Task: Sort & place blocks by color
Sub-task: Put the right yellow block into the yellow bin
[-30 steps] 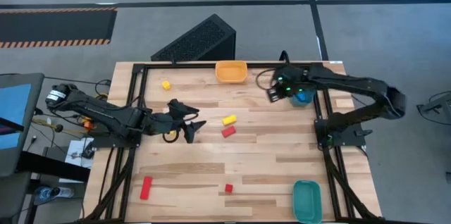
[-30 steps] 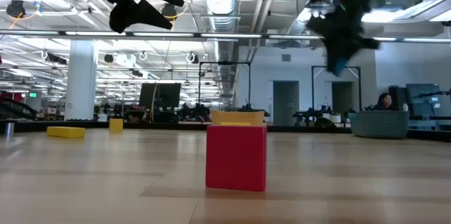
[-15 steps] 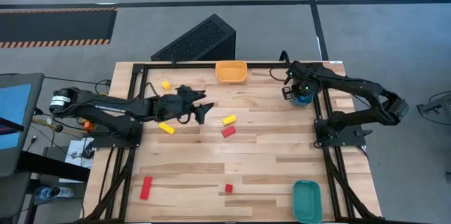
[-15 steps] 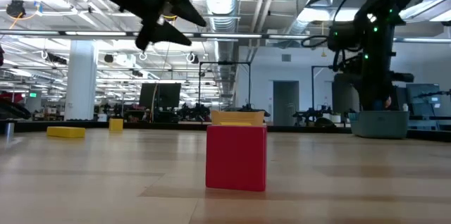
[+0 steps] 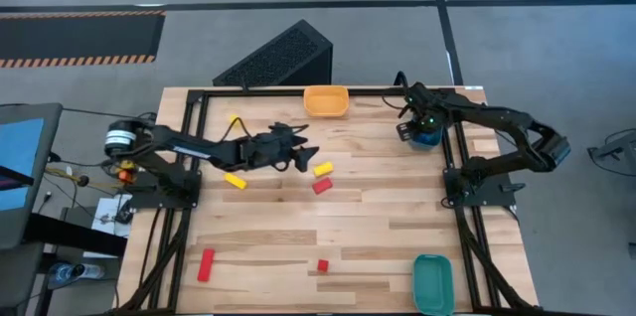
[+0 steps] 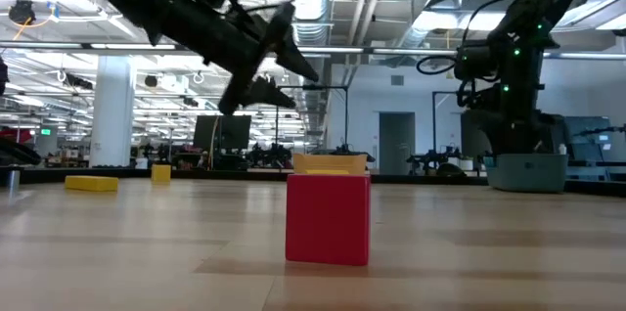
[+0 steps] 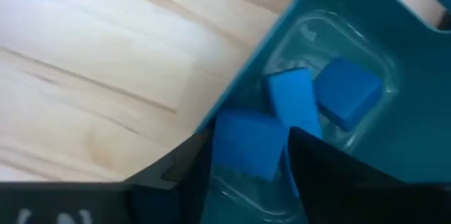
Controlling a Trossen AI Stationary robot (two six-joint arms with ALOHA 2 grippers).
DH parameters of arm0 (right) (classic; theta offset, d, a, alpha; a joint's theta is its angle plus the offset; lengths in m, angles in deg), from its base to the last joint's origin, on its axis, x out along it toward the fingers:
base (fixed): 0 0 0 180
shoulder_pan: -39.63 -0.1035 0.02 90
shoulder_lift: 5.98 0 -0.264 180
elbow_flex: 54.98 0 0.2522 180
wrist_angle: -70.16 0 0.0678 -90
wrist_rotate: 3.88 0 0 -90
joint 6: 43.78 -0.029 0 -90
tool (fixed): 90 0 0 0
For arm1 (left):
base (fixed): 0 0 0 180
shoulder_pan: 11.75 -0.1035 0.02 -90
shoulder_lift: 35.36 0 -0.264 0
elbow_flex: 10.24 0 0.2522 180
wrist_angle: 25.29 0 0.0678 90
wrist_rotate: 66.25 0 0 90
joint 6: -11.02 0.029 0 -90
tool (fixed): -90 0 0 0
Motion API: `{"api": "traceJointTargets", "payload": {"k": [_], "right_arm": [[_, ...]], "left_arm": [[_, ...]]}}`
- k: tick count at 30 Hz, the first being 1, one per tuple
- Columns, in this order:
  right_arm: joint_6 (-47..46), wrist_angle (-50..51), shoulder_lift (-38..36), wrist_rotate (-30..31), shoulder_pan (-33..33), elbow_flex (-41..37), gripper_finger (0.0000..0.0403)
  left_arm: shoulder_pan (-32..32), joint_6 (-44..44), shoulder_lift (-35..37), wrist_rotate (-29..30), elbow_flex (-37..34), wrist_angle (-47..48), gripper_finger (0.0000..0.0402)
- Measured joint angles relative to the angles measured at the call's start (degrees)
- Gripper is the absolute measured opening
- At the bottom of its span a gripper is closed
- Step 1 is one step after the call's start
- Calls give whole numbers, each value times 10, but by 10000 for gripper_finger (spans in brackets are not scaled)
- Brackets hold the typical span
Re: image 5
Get black metal table frame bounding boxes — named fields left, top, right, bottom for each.
left=111, top=85, right=543, bottom=316

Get long yellow block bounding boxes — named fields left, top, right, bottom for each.
left=223, top=172, right=248, bottom=191

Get laptop with blue screen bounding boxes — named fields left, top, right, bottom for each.
left=0, top=101, right=65, bottom=250

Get black stand foot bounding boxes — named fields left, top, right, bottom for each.
left=586, top=127, right=636, bottom=178

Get clear water bottle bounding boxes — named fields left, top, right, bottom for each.
left=48, top=261, right=106, bottom=287

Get orange plastic bin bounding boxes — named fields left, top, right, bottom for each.
left=303, top=84, right=351, bottom=118

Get black side desk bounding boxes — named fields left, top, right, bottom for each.
left=0, top=211, right=128, bottom=316

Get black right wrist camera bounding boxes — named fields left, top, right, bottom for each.
left=396, top=120, right=416, bottom=143

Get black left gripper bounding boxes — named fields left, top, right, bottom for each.
left=238, top=122, right=320, bottom=173

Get black mesh computer case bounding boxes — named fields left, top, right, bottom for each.
left=212, top=18, right=334, bottom=87

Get green plastic bin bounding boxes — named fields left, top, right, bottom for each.
left=411, top=253, right=456, bottom=316

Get white paper sheet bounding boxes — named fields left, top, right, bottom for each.
left=91, top=196, right=134, bottom=237

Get short red block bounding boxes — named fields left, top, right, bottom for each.
left=311, top=177, right=335, bottom=196

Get long red block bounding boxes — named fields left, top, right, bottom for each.
left=197, top=248, right=217, bottom=283

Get blue plastic bin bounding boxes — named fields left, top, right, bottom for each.
left=407, top=124, right=444, bottom=152

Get black hazard-striped floor mat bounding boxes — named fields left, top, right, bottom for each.
left=0, top=9, right=167, bottom=70

